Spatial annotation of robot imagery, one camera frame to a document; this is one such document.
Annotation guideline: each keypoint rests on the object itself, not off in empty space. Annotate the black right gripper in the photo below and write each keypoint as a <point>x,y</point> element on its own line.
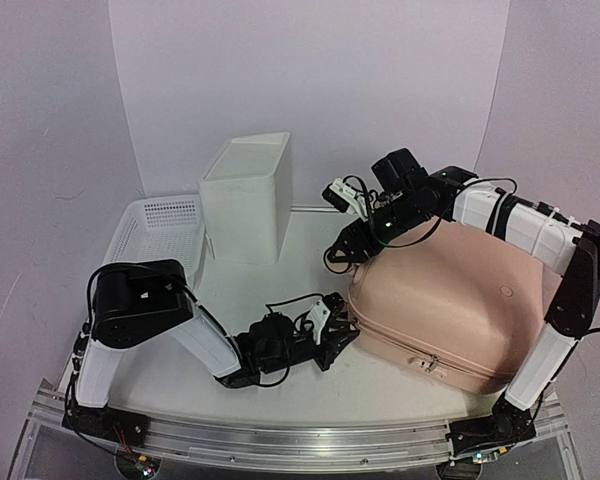
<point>351,234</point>

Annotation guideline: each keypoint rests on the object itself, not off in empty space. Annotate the white tall plastic bin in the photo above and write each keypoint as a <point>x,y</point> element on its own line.
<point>246,198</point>

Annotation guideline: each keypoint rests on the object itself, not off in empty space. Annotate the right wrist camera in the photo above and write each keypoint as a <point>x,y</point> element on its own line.
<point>347,199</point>

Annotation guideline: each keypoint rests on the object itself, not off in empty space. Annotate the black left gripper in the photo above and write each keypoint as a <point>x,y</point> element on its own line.
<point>332,342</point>

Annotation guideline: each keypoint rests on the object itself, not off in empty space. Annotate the aluminium front rail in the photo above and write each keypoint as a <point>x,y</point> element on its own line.
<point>328,449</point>

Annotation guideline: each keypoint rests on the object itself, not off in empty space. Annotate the white perforated plastic basket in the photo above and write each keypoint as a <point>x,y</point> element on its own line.
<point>160,228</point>

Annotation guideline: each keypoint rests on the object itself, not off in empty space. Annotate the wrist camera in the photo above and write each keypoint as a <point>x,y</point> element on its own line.
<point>322,315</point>
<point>347,199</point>

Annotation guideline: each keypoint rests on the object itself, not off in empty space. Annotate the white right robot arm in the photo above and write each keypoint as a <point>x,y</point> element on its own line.
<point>570,253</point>

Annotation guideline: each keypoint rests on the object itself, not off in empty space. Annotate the beige hard-shell suitcase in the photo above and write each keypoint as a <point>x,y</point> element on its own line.
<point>462,307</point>

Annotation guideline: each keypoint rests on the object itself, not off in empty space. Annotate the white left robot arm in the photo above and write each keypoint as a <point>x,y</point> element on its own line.
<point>131,303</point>

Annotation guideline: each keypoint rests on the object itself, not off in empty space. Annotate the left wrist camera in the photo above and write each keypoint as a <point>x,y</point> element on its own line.
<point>322,315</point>

